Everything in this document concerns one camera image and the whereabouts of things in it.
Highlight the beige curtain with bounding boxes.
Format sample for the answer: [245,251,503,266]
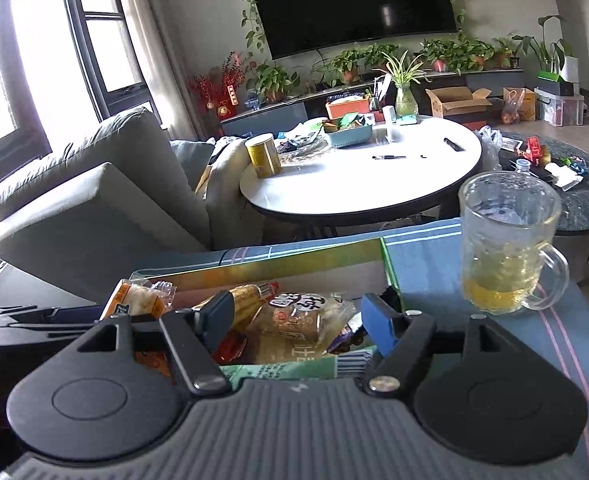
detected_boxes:
[112,0,215,143]

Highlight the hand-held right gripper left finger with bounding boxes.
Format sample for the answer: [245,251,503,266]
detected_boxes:
[24,290,236,395]

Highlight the white paper packet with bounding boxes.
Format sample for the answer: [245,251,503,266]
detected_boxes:
[544,162,585,191]

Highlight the wall mounted television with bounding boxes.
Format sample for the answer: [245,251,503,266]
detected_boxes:
[244,0,459,61]

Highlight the glass vase with spider plant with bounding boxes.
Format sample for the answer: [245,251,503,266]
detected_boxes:
[378,50,432,117]

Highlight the green and black box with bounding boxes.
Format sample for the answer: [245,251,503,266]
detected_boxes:
[538,71,575,96]

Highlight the open cardboard box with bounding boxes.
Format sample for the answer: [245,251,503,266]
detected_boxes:
[425,86,492,120]

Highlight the grey television cabinet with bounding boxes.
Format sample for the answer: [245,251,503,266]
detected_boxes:
[219,69,527,136]

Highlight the small red packet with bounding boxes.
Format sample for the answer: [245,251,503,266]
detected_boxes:
[521,136,550,166]

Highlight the blue plastic basket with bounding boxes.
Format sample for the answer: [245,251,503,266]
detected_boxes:
[321,125,375,149]

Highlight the yellow tin can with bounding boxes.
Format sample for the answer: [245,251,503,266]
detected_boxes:
[244,133,282,179]

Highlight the clear storage box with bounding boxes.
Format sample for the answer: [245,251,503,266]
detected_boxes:
[534,87,586,127]

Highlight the tan bread packet round label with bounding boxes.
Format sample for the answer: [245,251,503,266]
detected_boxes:
[244,291,357,363]

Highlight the glass plate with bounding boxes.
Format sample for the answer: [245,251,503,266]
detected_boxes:
[274,132,325,161]

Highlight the glass mug with yellow drink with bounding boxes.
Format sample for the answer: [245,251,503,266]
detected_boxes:
[457,171,571,316]

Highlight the orange box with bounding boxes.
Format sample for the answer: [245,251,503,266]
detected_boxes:
[324,99,377,121]

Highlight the golden yellow snack packet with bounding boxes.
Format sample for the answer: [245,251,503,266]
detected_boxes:
[189,282,280,333]

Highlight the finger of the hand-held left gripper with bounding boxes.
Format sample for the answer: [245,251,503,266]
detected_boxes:
[0,304,102,326]
[0,325,91,347]

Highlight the dark purple snack packet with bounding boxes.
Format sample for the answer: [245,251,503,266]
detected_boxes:
[329,325,372,356]

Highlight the clear plastic bag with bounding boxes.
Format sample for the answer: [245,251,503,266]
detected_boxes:
[477,127,502,171]

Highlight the tall plant in white planter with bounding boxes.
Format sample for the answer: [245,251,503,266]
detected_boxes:
[511,15,580,83]

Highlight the red berry decoration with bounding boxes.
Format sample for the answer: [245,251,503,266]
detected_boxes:
[187,51,248,120]

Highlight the green and white snack packet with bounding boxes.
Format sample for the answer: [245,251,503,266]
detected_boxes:
[219,350,377,381]

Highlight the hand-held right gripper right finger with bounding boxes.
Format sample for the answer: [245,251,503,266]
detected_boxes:
[360,292,572,395]

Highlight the green cardboard box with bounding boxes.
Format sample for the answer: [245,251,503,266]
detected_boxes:
[117,237,406,361]

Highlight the white round table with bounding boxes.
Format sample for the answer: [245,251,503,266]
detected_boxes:
[239,114,484,226]

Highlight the row of potted green plants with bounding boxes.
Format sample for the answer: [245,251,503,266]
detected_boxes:
[247,35,517,103]

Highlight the grey sofa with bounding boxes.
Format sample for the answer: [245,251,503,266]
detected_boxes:
[0,107,215,303]

